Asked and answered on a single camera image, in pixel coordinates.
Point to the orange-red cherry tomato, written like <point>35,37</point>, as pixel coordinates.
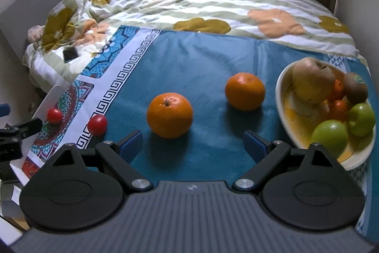
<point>340,110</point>

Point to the large orange with stem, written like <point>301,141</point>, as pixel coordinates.
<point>169,116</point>

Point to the cream plate with bear print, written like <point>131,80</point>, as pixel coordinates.
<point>296,128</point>

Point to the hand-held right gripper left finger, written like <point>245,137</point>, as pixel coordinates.
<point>131,143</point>

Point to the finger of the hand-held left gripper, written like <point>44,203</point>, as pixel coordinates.
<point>26,126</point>
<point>3,110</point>

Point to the patterned white-bordered cloth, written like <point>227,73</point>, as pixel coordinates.
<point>97,84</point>

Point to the small black device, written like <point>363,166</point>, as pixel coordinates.
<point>70,54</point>

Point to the red cherry tomato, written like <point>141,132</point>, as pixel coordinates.
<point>97,124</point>
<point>54,116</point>

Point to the floral blanket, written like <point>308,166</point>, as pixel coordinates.
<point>183,4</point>

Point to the blue tablecloth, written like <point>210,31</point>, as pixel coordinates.
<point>201,63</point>

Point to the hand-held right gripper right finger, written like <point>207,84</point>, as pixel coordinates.
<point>254,144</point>

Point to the small orange mandarin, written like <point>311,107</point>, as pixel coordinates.
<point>339,87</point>

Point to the wrinkled brown apple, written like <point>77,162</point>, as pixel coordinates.
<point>311,81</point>

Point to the brown kiwi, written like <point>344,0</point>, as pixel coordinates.
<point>355,88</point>

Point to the green apple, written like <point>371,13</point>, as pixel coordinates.
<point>361,119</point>
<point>330,134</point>

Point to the orange tangerine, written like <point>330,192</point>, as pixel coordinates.
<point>245,91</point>

